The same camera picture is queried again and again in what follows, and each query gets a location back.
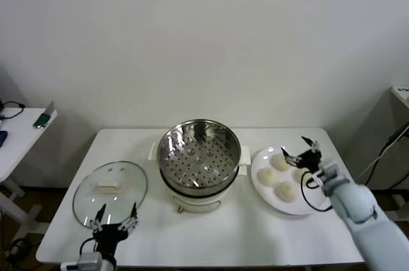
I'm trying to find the white steamed baozi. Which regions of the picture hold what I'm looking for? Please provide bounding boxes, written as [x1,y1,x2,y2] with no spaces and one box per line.
[270,154,290,171]
[274,181,298,203]
[293,167,309,184]
[258,168,281,187]

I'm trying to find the perforated steel steamer basket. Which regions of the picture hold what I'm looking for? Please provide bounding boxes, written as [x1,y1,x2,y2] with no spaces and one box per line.
[148,120,252,190]

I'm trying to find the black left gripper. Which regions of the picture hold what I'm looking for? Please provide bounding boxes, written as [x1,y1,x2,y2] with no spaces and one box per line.
[89,202,140,259]

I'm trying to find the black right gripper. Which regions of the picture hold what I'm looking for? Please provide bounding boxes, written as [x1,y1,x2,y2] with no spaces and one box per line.
[280,135,322,173]

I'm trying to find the green circuit board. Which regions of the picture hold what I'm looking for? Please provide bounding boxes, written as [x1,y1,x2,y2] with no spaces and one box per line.
[33,100,58,130]

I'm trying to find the white cabinet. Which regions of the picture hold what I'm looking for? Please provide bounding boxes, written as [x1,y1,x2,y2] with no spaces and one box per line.
[390,85,409,115]

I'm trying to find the white round plate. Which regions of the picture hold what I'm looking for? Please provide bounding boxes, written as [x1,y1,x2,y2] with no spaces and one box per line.
[251,146,329,216]

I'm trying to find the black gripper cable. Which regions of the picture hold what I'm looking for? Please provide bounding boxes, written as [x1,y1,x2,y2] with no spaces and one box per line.
[298,170,335,213]
[79,237,96,254]

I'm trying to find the black floor cable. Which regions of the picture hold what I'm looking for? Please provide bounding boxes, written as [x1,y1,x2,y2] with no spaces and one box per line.
[0,210,42,268]

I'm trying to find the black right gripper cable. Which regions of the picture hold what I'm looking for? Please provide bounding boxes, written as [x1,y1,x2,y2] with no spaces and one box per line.
[298,170,335,213]

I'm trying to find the white metal frame foot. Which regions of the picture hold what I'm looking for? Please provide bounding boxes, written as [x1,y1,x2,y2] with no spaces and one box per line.
[373,187,409,222]

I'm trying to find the thin black cable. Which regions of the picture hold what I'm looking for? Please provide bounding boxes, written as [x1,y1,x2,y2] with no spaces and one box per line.
[0,100,26,120]

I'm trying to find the white side table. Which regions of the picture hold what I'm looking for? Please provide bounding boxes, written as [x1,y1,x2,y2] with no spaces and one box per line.
[0,107,58,230]

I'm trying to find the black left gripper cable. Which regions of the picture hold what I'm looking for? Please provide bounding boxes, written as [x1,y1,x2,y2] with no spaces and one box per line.
[79,237,96,254]

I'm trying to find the glass lid with white handle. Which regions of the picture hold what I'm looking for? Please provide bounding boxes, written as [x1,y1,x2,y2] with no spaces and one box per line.
[72,160,149,228]

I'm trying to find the black and white power cable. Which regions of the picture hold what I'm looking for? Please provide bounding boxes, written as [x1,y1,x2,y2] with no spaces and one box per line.
[357,123,409,189]

